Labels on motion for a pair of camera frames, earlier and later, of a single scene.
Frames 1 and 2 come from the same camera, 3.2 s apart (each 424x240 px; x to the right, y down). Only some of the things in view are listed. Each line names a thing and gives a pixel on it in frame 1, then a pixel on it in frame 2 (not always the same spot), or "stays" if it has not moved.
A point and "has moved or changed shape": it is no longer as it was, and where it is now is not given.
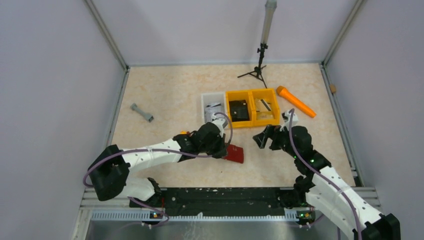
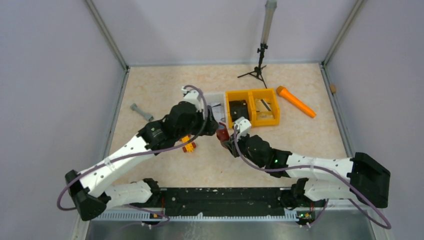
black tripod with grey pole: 270,7 stays
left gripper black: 221,150 to 211,126
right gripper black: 271,131 to 231,145
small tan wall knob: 332,88 stays
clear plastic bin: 212,103 stays
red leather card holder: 235,153 has moved or changed shape
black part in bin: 239,110 stays
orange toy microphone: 283,92 stays
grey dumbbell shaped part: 149,117 stays
